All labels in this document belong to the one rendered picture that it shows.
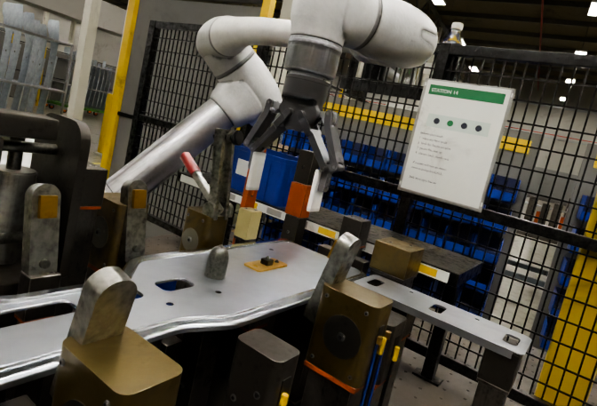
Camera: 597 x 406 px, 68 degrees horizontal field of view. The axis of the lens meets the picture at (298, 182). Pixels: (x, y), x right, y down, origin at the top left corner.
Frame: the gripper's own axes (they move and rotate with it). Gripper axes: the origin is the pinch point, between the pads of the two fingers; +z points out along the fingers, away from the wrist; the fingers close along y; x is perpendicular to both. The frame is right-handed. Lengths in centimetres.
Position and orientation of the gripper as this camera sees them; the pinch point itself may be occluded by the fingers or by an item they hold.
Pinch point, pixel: (282, 194)
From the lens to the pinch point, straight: 77.0
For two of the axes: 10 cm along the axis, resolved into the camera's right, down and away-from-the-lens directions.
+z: -2.2, 9.7, 1.2
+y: -7.9, -2.5, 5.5
